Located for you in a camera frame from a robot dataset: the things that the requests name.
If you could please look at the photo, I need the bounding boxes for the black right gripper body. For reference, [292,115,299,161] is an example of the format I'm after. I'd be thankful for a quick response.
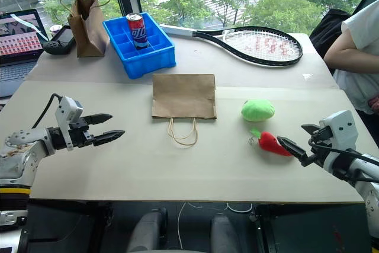
[300,126,333,168]

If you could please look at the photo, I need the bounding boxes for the blue plastic divided bin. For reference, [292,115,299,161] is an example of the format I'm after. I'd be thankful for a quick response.
[102,12,178,80]

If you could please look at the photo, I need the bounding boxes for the black and white tennis racket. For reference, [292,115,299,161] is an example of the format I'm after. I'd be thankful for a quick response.
[159,23,304,68]

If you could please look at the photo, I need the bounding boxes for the grey rounded leg shape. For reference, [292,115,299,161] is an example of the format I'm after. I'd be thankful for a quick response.
[210,213,242,253]
[126,207,168,253]

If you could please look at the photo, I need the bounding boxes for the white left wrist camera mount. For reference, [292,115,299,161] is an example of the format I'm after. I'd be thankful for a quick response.
[54,96,84,151]

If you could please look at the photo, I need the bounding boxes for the white and purple cup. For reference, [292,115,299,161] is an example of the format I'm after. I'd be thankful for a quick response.
[49,24,63,39]

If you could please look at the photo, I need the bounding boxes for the brown paper bag, cream handles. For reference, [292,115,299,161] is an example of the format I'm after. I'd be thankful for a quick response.
[151,73,218,148]

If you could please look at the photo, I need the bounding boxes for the red plush chili pepper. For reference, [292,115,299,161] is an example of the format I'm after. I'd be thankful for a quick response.
[248,127,294,158]

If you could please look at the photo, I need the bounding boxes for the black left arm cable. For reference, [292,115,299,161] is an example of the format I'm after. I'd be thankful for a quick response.
[31,93,64,130]

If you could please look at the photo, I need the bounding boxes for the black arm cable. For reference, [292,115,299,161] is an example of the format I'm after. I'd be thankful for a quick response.
[307,142,379,184]
[31,93,64,130]

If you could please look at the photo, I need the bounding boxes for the person's white t-shirt torso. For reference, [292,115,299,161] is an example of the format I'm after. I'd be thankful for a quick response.
[333,0,379,115]

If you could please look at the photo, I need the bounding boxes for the open laptop computer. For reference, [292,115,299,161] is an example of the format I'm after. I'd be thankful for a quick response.
[0,9,51,100]

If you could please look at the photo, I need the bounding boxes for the thin white cable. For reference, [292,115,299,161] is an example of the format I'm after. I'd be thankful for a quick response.
[176,201,229,250]

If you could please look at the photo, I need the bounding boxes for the black handheld console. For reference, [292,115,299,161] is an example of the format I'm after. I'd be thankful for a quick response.
[49,25,76,54]

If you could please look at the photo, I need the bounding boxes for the green plush vegetable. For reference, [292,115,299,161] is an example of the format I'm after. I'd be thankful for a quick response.
[240,98,276,123]

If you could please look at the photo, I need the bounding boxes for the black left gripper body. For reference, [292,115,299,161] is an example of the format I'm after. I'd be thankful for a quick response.
[68,117,95,149]

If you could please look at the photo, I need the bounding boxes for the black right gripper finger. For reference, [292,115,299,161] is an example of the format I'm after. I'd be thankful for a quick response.
[276,136,309,164]
[301,123,322,136]

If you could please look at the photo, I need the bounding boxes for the thick white cable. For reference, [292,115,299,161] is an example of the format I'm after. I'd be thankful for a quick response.
[226,202,254,213]

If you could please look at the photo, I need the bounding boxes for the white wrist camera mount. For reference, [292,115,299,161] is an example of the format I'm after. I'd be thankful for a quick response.
[319,110,358,150]
[54,96,84,151]

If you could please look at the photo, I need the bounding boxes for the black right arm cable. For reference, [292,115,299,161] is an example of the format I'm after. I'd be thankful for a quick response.
[307,142,379,184]

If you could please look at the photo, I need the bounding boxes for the red and blue soda can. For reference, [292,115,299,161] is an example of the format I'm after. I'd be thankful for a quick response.
[126,12,149,50]

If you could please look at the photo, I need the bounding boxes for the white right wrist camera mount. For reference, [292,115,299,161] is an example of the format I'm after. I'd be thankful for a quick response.
[319,110,358,150]

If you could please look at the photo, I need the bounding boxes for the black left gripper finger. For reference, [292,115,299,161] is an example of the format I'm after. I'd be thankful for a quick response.
[93,130,126,147]
[83,113,114,127]

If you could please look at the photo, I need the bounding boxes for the black backpack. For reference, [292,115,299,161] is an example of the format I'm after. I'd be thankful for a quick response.
[309,8,352,59]

